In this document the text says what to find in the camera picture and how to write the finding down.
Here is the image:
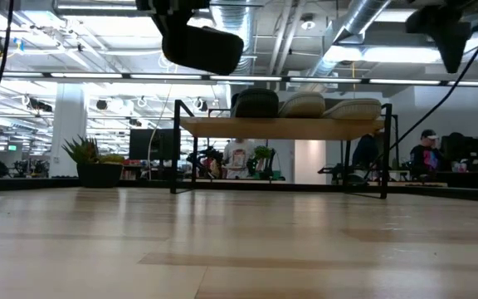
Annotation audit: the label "background green plant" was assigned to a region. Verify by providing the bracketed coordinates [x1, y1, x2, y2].
[253, 145, 273, 163]

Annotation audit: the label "grey slide sandal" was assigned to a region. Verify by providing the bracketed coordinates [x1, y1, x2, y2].
[321, 97, 383, 121]
[278, 91, 326, 119]

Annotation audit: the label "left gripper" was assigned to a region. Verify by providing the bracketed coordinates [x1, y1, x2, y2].
[134, 0, 211, 39]

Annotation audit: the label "long ceiling light strip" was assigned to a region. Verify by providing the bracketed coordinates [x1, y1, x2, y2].
[0, 70, 478, 88]

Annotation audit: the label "wooden shelf black legs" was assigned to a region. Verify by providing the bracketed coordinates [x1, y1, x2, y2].
[169, 99, 400, 200]

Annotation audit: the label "silver ventilation duct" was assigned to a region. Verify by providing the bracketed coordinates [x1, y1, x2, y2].
[305, 0, 393, 93]
[210, 0, 261, 110]

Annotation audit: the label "black desk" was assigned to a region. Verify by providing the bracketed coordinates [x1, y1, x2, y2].
[440, 170, 478, 190]

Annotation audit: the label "white pillar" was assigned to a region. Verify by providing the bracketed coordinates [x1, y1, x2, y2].
[49, 82, 87, 179]

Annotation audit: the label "black background monitor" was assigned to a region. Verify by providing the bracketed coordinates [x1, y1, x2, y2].
[129, 128, 182, 161]

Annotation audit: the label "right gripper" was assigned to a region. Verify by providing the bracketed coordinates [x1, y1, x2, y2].
[407, 0, 472, 75]

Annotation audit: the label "potted succulent plant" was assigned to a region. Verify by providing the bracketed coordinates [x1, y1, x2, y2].
[61, 135, 126, 189]

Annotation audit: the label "black slide sandal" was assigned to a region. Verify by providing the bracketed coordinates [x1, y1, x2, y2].
[230, 87, 280, 119]
[162, 24, 245, 76]

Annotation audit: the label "black aluminium table frame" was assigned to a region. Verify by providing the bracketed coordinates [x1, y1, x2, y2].
[0, 177, 478, 204]

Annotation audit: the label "round ceiling sensor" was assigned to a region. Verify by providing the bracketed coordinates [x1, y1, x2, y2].
[300, 13, 317, 32]

